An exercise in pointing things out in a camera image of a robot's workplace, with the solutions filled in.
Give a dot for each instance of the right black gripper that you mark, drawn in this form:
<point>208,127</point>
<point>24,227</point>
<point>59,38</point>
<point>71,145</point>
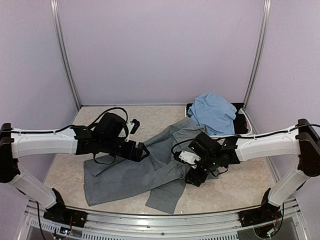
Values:
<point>193,177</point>

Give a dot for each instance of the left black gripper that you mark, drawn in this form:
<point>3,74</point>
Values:
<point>137,157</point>

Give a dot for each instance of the grey long sleeve shirt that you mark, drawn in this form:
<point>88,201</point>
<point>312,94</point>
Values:
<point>108,179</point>

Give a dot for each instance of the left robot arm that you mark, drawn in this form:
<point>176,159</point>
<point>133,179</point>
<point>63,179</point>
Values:
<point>108,133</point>

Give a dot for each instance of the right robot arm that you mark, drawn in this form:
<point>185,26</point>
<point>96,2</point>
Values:
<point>302,140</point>

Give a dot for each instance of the white plastic bin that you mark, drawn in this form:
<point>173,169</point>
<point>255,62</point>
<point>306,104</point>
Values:
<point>215,136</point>

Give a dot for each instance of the light blue shirt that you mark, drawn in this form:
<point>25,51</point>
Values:
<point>213,112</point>

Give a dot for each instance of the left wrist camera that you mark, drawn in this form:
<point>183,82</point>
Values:
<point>129,129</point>

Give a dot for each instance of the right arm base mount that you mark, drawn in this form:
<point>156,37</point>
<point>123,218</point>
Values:
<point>258,216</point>

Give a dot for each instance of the front aluminium rail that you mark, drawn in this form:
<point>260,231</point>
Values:
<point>102,225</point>

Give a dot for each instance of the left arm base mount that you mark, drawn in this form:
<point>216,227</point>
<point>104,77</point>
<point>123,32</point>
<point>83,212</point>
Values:
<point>66,216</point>

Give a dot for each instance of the left aluminium frame post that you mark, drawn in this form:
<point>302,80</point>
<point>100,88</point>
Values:
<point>54,5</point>

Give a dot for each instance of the aluminium frame post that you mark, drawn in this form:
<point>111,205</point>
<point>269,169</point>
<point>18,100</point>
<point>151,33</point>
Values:
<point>54,5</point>
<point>258,52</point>

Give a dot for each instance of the right aluminium frame post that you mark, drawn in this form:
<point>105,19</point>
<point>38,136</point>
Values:
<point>258,52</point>

